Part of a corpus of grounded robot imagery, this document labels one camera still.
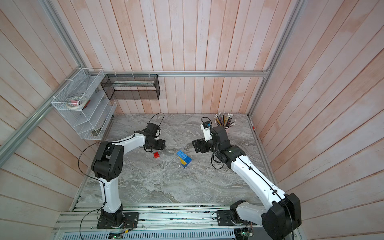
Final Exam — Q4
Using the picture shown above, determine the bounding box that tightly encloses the light blue long lego brick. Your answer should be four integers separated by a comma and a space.
177, 151, 192, 164

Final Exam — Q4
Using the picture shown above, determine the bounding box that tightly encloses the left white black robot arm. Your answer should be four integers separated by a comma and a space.
81, 123, 166, 229

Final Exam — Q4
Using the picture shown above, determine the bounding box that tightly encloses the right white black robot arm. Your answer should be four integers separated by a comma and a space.
192, 122, 302, 240

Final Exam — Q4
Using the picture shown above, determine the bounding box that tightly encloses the bundle of coloured pencils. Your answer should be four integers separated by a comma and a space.
214, 112, 236, 128

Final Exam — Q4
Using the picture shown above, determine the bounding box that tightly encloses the black mesh basket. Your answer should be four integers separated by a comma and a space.
101, 73, 161, 101

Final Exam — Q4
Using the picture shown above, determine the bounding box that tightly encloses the tape roll on shelf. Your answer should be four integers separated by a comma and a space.
65, 96, 87, 110

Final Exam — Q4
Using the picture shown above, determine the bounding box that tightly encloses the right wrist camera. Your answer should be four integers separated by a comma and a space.
201, 121, 212, 142

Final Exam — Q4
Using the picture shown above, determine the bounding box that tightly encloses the white wire shelf rack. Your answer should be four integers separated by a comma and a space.
52, 68, 117, 141

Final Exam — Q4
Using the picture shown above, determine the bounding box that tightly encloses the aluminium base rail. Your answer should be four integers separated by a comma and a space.
51, 203, 301, 234

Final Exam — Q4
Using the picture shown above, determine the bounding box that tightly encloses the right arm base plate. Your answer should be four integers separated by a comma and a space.
216, 210, 257, 227

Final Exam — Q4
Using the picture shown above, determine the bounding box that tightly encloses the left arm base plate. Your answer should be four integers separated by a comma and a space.
97, 212, 140, 229

